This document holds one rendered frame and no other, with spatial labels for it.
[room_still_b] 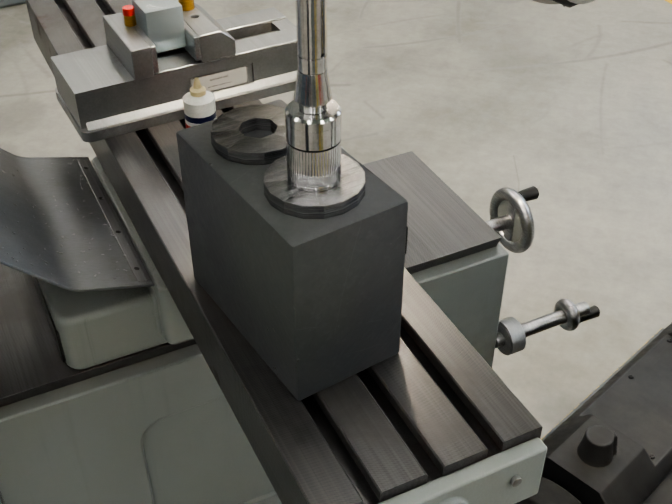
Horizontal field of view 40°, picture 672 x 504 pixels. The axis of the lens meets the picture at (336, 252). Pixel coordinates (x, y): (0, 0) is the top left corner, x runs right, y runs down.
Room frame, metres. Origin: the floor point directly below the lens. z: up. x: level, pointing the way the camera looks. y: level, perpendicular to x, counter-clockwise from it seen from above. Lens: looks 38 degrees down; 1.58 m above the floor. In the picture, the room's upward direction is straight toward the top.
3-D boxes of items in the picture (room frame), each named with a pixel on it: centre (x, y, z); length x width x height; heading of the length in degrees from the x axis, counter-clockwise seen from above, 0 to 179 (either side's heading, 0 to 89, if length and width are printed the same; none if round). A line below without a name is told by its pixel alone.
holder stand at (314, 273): (0.72, 0.05, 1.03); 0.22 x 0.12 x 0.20; 33
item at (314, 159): (0.67, 0.02, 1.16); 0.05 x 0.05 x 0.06
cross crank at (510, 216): (1.27, -0.27, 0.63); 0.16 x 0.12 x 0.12; 116
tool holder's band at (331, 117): (0.67, 0.02, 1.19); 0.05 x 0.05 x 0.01
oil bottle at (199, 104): (1.03, 0.17, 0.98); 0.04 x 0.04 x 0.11
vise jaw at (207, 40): (1.21, 0.19, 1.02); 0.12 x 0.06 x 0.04; 28
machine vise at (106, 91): (1.20, 0.22, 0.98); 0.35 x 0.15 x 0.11; 118
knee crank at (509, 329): (1.16, -0.36, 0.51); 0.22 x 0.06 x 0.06; 116
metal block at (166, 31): (1.18, 0.24, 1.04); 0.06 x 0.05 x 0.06; 28
